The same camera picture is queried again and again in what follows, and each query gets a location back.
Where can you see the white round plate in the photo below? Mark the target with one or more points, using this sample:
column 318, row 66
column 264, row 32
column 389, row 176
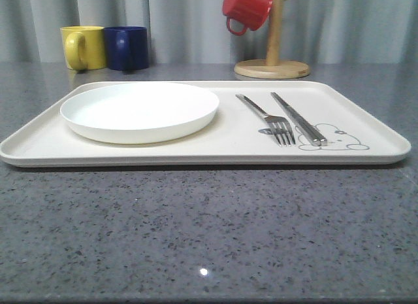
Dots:
column 140, row 112

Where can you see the dark blue mug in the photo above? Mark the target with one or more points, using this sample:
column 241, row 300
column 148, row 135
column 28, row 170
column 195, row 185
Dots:
column 126, row 48

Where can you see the yellow mug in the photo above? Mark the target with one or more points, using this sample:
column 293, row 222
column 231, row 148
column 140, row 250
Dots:
column 84, row 47

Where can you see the red mug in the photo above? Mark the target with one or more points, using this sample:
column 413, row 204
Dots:
column 245, row 14

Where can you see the silver chopstick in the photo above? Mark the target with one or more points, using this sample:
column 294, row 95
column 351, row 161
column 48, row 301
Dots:
column 305, row 120
column 295, row 121

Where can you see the beige rabbit serving tray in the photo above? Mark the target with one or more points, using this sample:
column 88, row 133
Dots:
column 235, row 136

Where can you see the silver fork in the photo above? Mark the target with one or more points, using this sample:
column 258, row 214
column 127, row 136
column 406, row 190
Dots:
column 279, row 126

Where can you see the grey curtain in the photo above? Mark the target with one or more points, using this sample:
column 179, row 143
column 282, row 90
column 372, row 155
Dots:
column 194, row 31

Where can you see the wooden mug tree stand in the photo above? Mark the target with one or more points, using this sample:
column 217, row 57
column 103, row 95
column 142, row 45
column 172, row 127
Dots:
column 272, row 67

